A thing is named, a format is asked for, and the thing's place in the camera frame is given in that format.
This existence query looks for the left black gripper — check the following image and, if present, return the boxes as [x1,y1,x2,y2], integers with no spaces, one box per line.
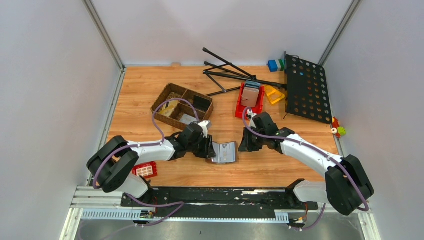
[187,134,218,160]

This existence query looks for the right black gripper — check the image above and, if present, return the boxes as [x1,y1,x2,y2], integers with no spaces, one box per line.
[238,126,266,152]

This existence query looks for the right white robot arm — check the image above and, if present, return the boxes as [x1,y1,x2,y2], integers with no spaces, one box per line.
[238,107,375,216]

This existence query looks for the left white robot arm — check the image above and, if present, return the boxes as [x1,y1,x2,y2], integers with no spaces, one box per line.
[86,120,216,207]

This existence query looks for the silver card in basket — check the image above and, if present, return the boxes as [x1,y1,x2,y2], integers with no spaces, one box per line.
[179,113,198,125]

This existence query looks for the black card in basket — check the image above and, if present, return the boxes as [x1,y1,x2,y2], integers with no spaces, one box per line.
[193,95,211,113]

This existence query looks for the gold card in basket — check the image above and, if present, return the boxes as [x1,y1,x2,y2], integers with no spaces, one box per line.
[158,100,180,117]

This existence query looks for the red plastic bin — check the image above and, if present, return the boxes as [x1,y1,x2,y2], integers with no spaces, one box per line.
[234,81,265,119]

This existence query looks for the woven wicker basket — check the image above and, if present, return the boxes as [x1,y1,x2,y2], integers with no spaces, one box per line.
[150,83,214,130]

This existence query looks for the pink wallet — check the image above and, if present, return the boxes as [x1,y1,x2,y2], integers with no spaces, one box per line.
[240,87,260,108]

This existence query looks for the red white small tray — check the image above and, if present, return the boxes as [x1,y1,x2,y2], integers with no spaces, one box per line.
[132,161,158,179]

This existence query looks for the black folded tripod stand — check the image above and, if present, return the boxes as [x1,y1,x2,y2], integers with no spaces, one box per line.
[202,47,288,97]

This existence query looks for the black perforated metal tray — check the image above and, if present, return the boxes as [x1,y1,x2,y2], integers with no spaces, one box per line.
[284,53,333,124]

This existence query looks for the blue green toy block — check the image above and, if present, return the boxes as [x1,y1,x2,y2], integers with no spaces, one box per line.
[267,59,286,73]

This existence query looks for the red green toy pieces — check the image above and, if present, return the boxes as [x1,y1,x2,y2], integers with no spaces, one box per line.
[331,117,347,139]

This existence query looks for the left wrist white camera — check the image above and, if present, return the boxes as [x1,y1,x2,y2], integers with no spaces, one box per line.
[197,120,212,138]

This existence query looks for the wrist white camera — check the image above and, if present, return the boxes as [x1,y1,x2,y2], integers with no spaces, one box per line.
[246,110,257,128]
[197,120,212,138]

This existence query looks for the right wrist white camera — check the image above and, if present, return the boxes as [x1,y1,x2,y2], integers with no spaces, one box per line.
[246,110,257,128]

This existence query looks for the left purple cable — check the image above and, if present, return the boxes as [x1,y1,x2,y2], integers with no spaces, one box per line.
[92,97,201,190]

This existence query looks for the yellow plastic frame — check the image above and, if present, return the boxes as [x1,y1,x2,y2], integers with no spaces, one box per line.
[264,85,286,105]

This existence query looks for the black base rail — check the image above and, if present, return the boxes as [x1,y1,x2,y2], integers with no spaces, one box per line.
[71,178,320,223]

